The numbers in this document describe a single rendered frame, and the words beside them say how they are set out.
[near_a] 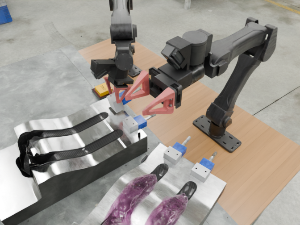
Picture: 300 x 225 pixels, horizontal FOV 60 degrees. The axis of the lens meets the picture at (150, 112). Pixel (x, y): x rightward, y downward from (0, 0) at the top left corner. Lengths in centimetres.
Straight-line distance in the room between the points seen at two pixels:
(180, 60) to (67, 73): 90
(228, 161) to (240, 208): 18
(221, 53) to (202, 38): 10
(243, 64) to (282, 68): 217
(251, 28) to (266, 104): 175
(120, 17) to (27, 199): 63
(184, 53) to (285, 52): 282
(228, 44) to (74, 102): 74
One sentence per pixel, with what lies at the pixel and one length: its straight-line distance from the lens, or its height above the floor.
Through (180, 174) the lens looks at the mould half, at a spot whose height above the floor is 86.
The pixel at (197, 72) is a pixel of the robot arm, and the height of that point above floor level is 121.
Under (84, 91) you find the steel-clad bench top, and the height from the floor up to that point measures 80.
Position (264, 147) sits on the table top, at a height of 80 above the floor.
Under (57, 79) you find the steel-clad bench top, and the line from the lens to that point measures 137.
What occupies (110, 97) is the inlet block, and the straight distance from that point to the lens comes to 97.
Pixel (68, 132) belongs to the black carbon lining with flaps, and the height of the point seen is 88.
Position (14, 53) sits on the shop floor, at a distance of 333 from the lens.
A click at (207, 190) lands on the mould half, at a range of 85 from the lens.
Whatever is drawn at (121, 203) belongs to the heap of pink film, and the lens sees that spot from 76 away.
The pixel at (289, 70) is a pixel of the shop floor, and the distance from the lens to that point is 307.
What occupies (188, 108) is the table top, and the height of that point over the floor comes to 80.
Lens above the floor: 159
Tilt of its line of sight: 45 degrees down
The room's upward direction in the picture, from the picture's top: straight up
